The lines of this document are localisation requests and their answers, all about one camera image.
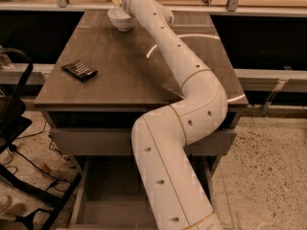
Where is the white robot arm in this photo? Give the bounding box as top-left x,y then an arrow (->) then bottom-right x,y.
111,0 -> 227,230

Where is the white ceramic bowl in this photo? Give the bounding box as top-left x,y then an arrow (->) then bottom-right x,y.
107,7 -> 134,32

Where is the grey wooden drawer cabinet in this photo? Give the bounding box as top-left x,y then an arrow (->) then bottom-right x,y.
34,10 -> 249,230

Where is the open bottom drawer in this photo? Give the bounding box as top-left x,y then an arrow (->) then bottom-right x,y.
56,156 -> 234,230

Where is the white shoe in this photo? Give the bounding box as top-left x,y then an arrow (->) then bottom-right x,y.
0,195 -> 12,214

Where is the black floor cable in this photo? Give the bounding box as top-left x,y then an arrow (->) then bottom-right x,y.
9,121 -> 78,194

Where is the black metal cart frame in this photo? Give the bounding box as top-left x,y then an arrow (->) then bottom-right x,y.
0,47 -> 83,230

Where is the metal shelf bracket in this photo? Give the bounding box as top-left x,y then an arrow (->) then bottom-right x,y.
261,78 -> 289,117

